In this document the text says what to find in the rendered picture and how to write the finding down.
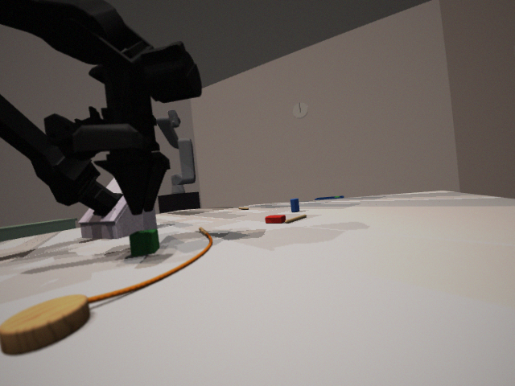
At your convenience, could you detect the round wooden disc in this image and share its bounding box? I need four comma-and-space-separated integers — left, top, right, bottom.
0, 294, 90, 355

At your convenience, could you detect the green block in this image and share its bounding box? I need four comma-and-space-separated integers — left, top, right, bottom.
130, 229, 160, 257

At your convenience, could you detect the orange-brown string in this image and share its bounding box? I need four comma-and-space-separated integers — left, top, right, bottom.
88, 227, 212, 304

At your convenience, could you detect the red rectangular block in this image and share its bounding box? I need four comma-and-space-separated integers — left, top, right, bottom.
265, 215, 286, 224

